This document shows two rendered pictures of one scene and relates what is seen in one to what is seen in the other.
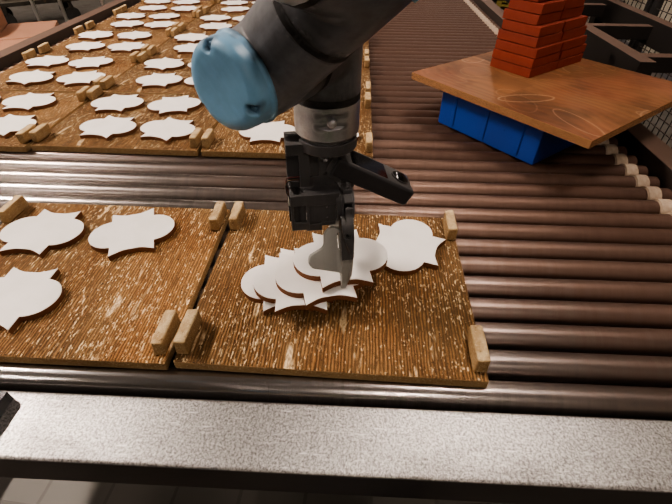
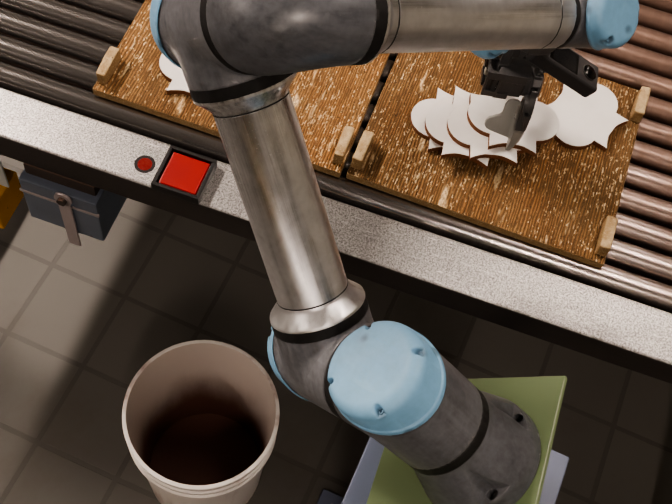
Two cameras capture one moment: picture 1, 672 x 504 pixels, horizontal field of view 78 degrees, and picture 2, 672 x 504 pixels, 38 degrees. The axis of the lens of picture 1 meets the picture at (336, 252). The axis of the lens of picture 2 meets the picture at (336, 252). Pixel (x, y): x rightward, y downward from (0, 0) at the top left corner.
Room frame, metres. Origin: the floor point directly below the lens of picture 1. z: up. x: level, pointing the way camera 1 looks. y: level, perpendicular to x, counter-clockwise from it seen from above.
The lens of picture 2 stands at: (-0.52, 0.11, 2.18)
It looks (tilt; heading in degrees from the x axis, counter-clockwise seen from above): 61 degrees down; 6
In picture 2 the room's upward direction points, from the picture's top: 11 degrees clockwise
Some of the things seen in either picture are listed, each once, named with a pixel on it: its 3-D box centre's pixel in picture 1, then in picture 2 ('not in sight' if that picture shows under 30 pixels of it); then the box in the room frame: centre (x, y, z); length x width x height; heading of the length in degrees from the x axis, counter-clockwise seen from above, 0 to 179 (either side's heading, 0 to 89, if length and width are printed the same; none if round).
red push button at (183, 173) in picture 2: not in sight; (184, 175); (0.23, 0.45, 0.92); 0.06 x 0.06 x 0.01; 88
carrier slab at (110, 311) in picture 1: (82, 269); (255, 52); (0.49, 0.42, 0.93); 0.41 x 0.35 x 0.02; 87
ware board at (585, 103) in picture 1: (548, 83); not in sight; (1.10, -0.55, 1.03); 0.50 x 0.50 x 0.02; 37
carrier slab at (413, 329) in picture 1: (337, 280); (502, 134); (0.47, 0.00, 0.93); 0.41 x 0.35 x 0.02; 86
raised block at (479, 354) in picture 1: (478, 348); (606, 235); (0.33, -0.19, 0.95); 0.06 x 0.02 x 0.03; 176
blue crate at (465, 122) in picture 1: (521, 109); not in sight; (1.07, -0.49, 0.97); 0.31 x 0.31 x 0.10; 37
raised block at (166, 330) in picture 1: (165, 331); (343, 145); (0.35, 0.23, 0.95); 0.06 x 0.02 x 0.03; 177
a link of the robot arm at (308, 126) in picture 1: (327, 117); not in sight; (0.46, 0.01, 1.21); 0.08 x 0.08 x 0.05
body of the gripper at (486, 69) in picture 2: (321, 178); (519, 56); (0.46, 0.02, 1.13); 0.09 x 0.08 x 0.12; 99
